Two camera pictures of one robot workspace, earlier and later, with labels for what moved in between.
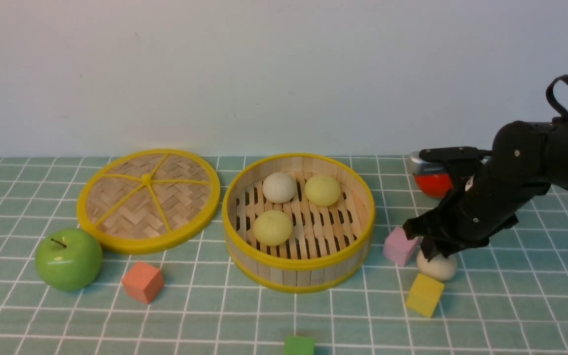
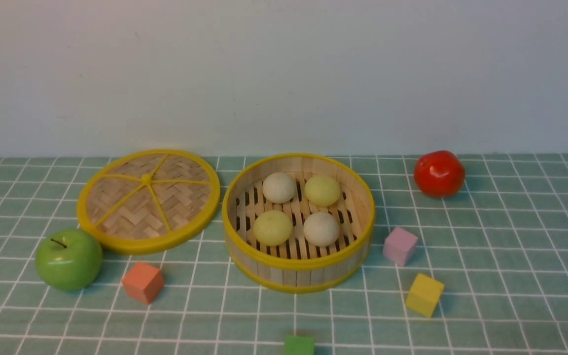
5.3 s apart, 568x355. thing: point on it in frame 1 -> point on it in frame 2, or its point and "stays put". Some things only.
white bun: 279,188 stays put
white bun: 439,267 -> 321,229
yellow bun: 322,191 stays put
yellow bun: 272,228 stays put
